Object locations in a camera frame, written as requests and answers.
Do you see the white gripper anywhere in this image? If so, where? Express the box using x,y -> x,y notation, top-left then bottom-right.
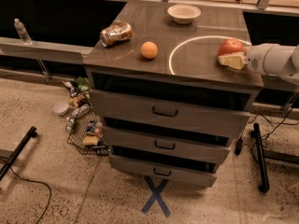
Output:
218,43 -> 275,75

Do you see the red apple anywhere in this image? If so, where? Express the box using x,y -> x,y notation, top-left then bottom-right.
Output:
218,39 -> 244,56

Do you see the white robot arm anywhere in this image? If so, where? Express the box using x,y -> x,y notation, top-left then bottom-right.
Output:
218,43 -> 299,85

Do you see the white paper bowl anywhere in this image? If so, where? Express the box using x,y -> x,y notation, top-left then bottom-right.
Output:
167,5 -> 201,24

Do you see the small white bowl on floor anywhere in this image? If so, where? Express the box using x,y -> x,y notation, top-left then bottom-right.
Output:
52,102 -> 69,116

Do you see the top grey drawer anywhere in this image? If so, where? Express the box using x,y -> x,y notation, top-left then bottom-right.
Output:
90,89 -> 249,138

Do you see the grey drawer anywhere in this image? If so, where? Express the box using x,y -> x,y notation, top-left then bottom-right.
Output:
104,127 -> 230,164
109,155 -> 217,188
90,89 -> 249,138

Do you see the grey drawer cabinet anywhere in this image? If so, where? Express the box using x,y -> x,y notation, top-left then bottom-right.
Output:
85,1 -> 263,175

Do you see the orange fruit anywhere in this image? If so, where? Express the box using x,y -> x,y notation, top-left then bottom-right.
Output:
141,42 -> 158,59

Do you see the middle grey drawer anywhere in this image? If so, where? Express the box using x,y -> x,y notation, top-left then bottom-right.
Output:
104,127 -> 230,164

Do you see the crushed shiny snack can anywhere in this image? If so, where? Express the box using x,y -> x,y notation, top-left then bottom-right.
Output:
100,22 -> 133,48

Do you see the bottom grey drawer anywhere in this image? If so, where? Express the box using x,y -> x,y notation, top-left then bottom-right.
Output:
109,155 -> 217,188

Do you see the black stand leg right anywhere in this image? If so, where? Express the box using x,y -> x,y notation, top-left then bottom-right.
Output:
253,123 -> 270,193

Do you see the black stand leg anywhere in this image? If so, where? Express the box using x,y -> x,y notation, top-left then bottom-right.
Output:
253,123 -> 270,193
0,126 -> 37,181

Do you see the blue tape cross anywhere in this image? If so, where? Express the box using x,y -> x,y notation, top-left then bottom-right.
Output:
141,176 -> 171,217

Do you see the green snack bag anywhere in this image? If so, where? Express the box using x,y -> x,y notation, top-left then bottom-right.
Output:
75,77 -> 90,92

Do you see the clear plastic water bottle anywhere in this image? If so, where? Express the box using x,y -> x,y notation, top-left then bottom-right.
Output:
14,19 -> 32,45

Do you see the black stand leg left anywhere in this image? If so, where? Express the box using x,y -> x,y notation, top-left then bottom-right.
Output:
0,126 -> 37,181

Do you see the black wire basket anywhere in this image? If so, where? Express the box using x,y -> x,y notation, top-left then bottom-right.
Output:
66,111 -> 110,156

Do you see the black floor cable left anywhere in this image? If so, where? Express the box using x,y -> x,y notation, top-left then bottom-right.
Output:
0,157 -> 52,224

